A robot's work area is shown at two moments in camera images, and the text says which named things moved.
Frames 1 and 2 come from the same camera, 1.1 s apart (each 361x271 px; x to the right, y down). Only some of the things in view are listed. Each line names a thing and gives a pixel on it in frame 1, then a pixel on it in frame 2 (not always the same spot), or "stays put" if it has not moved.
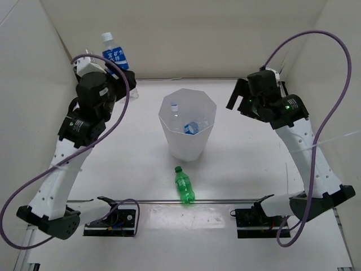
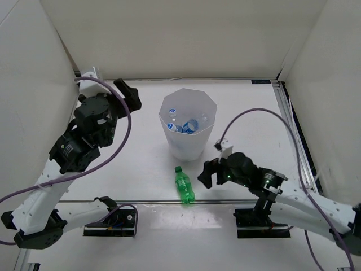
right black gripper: x=241 y=90 to x=210 y=167
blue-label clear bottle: x=112 y=50 to x=172 y=123
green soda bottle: x=184 y=184 stays put
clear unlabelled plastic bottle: x=180 y=119 to x=206 y=118
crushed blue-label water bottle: x=191 y=128 stays put
